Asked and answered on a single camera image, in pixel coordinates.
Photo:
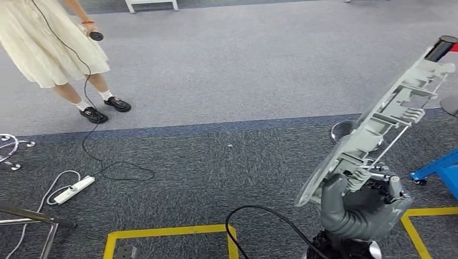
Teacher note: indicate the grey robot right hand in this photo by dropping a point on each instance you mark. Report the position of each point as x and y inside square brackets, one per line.
[393, 211]

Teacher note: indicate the person's hand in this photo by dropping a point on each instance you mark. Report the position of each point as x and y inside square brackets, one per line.
[90, 29]

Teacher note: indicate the black handheld controller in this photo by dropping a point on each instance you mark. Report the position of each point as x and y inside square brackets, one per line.
[96, 36]

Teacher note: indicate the silver wheel hubcap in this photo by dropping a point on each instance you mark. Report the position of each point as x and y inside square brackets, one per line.
[386, 110]

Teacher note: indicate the person's forearm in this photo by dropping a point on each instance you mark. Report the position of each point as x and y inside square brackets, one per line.
[77, 10]

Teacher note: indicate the blue metal shelf rack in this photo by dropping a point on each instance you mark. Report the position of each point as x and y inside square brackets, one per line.
[443, 168]

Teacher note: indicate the person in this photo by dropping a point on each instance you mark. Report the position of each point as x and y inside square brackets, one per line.
[35, 43]

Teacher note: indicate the white power strip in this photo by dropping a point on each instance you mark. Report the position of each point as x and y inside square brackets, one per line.
[73, 190]

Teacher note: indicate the dark grey robot left leg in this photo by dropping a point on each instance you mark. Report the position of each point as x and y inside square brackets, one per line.
[125, 253]

